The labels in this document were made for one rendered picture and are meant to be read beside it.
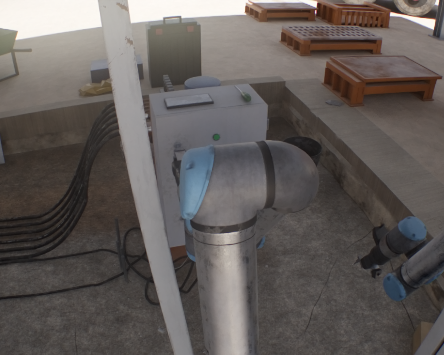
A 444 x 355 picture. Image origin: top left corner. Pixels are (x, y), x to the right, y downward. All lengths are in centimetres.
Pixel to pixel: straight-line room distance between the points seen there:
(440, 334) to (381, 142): 280
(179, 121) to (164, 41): 255
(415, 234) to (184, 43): 309
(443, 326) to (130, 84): 82
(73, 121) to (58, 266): 166
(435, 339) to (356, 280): 197
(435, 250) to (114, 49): 94
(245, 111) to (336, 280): 141
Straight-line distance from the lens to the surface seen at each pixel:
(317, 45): 526
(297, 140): 333
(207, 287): 71
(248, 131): 146
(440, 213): 270
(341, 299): 242
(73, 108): 383
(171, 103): 143
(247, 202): 64
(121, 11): 97
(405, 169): 302
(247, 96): 144
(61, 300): 248
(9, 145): 409
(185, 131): 139
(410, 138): 351
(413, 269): 116
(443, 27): 777
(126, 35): 97
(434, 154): 336
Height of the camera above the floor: 184
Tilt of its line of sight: 35 degrees down
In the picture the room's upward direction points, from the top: straight up
